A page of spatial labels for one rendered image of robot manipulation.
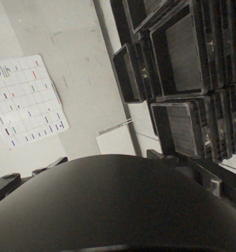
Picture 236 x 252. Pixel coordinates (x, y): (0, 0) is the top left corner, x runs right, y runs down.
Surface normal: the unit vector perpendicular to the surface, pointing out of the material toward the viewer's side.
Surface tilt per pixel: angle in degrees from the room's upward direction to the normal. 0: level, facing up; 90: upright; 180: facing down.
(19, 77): 90
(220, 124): 90
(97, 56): 90
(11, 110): 90
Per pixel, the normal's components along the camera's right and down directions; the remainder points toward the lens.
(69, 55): 0.36, 0.13
